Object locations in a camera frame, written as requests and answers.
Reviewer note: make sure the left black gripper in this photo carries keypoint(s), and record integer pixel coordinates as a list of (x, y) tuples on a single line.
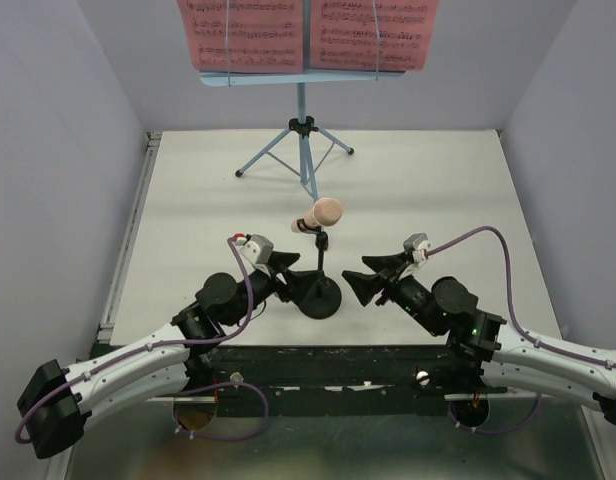
[(296, 281)]

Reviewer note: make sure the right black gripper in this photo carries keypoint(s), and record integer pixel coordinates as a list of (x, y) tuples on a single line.
[(389, 268)]

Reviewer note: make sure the black microphone stand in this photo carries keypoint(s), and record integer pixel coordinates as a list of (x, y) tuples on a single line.
[(324, 297)]

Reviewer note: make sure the pink microphone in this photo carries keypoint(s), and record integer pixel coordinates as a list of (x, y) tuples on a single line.
[(325, 212)]

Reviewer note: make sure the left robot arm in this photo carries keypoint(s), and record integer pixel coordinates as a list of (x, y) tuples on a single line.
[(60, 402)]

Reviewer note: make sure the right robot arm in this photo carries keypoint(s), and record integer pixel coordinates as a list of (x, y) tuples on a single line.
[(505, 354)]

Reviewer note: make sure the blue music stand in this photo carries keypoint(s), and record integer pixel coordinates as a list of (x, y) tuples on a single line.
[(303, 125)]

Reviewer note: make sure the metal front plate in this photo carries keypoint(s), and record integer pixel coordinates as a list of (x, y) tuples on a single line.
[(520, 441)]

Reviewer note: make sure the left pink sheet music page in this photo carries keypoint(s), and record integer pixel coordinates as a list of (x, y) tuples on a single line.
[(244, 36)]

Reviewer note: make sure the pink sheet music page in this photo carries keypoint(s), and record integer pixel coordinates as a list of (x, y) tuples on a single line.
[(244, 36), (372, 36)]

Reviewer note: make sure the right pink sheet music page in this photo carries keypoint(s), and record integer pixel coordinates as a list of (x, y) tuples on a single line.
[(372, 36)]

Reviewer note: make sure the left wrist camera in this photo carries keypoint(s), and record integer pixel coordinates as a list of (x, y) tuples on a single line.
[(256, 249)]

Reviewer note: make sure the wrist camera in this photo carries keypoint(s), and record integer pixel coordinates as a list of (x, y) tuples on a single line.
[(416, 247), (256, 249)]

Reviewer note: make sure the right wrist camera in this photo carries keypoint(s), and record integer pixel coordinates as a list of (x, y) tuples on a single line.
[(416, 247)]

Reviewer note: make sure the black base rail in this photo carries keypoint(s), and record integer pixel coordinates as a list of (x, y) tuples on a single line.
[(319, 381)]

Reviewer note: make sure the left aluminium edge rail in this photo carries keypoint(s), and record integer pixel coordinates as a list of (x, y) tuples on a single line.
[(107, 321)]

